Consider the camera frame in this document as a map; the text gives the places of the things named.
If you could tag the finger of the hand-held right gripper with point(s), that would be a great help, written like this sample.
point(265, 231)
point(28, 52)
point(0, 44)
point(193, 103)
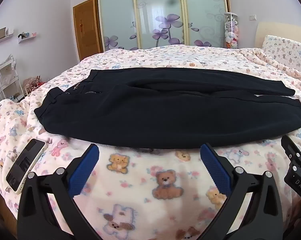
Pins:
point(296, 152)

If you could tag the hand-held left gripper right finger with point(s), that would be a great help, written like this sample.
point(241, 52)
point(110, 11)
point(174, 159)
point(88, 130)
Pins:
point(215, 170)

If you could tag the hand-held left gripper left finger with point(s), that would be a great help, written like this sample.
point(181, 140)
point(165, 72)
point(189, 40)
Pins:
point(84, 170)

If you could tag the black pants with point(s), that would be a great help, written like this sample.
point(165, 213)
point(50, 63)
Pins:
point(140, 115)

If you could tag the bear printed blanket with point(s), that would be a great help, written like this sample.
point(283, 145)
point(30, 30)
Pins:
point(140, 180)

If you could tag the black phone in pale case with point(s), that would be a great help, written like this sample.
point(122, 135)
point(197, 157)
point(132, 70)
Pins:
point(24, 165)

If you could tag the bear printed pillow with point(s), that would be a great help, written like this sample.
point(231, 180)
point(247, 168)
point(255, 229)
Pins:
point(288, 52)

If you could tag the cream headboard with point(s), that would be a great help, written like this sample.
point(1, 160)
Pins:
point(270, 31)

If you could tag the white trolley rack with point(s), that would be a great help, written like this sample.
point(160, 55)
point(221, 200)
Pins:
point(8, 80)

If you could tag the clear tube of plush toys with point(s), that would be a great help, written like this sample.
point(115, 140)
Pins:
point(231, 32)

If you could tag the wooden door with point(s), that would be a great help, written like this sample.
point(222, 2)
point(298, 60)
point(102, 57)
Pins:
point(86, 30)

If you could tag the wardrobe with floral glass doors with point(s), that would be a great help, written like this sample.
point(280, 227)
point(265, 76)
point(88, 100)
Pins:
point(160, 10)

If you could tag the white wall switch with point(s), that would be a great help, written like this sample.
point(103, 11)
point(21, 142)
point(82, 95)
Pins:
point(253, 17)

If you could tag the wall shelf with small items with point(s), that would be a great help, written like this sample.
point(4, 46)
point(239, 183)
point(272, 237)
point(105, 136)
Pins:
point(26, 37)

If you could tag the wall shelf with beige box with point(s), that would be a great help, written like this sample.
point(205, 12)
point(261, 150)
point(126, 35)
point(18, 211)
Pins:
point(0, 36)

